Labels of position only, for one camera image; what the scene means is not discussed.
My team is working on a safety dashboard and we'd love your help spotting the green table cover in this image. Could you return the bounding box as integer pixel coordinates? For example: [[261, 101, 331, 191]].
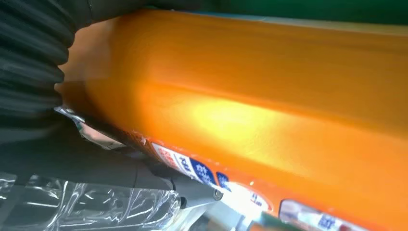
[[150, 0, 408, 27]]

